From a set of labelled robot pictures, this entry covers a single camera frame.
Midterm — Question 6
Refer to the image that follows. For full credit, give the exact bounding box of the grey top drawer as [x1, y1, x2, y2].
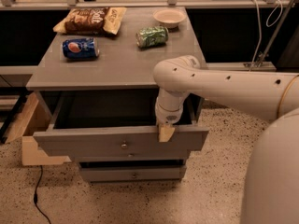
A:
[34, 89, 208, 159]

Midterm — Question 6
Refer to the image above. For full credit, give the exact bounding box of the white bowl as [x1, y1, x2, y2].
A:
[153, 8, 186, 29]

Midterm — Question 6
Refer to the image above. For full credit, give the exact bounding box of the grey middle drawer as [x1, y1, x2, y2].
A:
[73, 149, 191, 162]

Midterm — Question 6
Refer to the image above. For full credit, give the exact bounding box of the black floor cable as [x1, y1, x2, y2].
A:
[33, 165, 52, 224]

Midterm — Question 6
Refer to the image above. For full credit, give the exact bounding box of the blue pepsi can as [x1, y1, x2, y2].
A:
[62, 37, 99, 60]

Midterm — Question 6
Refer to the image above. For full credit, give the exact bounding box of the wooden box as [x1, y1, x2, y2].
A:
[6, 93, 71, 166]

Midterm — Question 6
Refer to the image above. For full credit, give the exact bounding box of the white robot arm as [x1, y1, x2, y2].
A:
[153, 56, 299, 224]

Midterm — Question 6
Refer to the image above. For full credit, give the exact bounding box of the green soda can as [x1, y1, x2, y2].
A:
[135, 26, 168, 49]

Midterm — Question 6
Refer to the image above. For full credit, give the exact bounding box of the brown yellow chip bag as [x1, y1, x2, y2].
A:
[53, 7, 126, 35]

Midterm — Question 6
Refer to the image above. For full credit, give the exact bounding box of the grey drawer cabinet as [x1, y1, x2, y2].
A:
[27, 7, 205, 170]

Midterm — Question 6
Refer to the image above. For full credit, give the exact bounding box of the grey bottom drawer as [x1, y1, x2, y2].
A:
[79, 165, 186, 182]

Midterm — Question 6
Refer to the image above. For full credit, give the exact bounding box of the grey drawer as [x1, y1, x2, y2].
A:
[73, 149, 191, 162]
[34, 89, 208, 159]
[79, 165, 186, 182]

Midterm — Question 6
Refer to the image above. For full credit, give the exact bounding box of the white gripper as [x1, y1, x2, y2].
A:
[155, 104, 183, 142]

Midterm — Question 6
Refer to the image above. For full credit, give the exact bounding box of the white hanging cable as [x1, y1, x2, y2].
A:
[249, 0, 284, 72]

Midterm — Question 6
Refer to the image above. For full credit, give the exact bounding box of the metal stand pole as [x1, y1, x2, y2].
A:
[249, 0, 295, 69]

